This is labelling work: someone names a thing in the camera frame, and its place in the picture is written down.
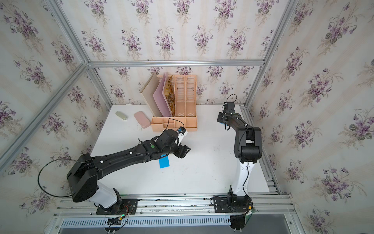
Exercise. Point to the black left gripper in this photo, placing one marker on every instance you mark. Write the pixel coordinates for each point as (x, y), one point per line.
(182, 151)

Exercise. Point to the blue square paper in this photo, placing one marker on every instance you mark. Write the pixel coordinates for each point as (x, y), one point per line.
(164, 162)

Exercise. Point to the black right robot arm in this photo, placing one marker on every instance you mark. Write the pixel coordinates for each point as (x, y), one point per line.
(247, 145)

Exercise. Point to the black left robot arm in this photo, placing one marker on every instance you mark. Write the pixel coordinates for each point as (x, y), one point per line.
(83, 178)

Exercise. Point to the pink pencil case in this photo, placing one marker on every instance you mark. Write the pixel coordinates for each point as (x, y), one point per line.
(142, 119)

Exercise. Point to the patterned yellow book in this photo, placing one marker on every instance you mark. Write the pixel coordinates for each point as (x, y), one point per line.
(170, 94)

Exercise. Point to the pink folder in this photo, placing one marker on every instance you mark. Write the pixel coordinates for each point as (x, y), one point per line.
(160, 98)

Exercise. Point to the peach plastic file organizer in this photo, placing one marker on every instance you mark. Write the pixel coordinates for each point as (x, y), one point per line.
(185, 87)

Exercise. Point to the grey green eraser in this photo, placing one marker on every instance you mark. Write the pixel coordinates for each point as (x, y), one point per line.
(122, 116)

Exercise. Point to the beige folder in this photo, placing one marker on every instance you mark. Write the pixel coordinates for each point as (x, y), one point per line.
(147, 93)

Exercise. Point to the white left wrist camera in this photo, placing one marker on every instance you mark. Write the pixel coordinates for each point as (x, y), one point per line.
(182, 131)

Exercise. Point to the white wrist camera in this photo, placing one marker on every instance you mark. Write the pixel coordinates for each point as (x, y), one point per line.
(229, 108)
(182, 131)

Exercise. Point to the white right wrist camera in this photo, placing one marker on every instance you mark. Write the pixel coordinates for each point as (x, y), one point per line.
(229, 108)

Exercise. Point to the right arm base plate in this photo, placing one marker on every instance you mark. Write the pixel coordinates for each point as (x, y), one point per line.
(236, 204)

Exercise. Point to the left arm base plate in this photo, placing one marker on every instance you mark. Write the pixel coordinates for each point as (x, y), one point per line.
(126, 206)

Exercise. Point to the aluminium mounting rail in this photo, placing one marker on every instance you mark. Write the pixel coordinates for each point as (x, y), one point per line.
(175, 205)

